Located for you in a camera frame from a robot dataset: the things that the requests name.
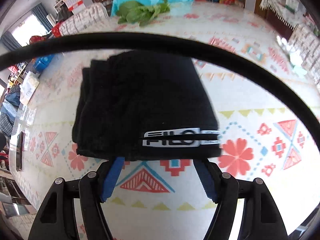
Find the black pants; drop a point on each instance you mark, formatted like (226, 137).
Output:
(144, 106)

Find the black smartphone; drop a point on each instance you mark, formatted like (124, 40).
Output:
(19, 151)

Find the white work glove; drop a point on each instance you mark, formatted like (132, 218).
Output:
(288, 50)

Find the blue tissue pack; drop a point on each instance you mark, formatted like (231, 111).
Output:
(41, 63)

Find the blue clothes pile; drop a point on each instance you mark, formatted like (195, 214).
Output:
(9, 108)

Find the white face tissue box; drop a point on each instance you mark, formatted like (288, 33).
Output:
(28, 87)

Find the green leafy vegetable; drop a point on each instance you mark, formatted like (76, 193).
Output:
(136, 12)

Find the side table with lace cloth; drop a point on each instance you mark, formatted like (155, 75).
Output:
(286, 15)

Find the white grey patterned chair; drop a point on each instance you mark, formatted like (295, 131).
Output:
(84, 19)

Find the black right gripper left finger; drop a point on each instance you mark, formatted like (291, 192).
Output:
(56, 219)

